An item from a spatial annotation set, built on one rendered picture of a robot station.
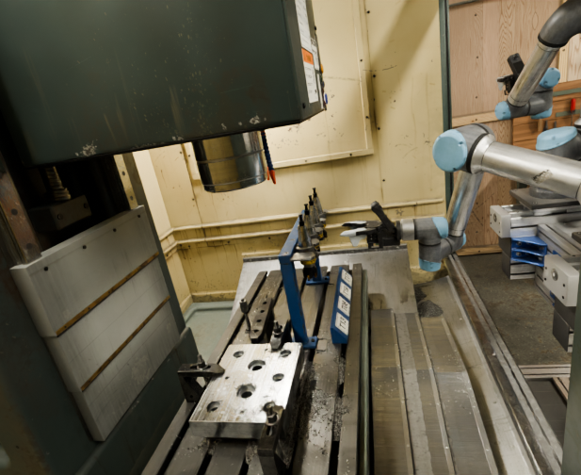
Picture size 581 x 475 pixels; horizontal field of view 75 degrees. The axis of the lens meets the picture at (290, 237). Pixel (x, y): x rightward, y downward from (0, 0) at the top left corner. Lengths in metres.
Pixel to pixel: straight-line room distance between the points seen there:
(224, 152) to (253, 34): 0.24
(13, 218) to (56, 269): 0.15
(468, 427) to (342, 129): 1.29
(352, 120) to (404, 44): 0.37
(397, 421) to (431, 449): 0.11
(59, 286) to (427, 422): 1.04
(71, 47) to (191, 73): 0.25
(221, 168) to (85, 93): 0.31
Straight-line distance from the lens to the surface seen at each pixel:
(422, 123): 1.88
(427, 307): 1.88
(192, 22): 0.80
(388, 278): 1.90
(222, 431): 1.01
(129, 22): 0.86
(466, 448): 1.24
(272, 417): 0.90
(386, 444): 1.20
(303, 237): 1.15
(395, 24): 1.87
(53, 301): 1.04
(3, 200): 0.99
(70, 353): 1.09
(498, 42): 3.69
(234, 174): 0.84
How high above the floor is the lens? 1.65
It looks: 19 degrees down
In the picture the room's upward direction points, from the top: 10 degrees counter-clockwise
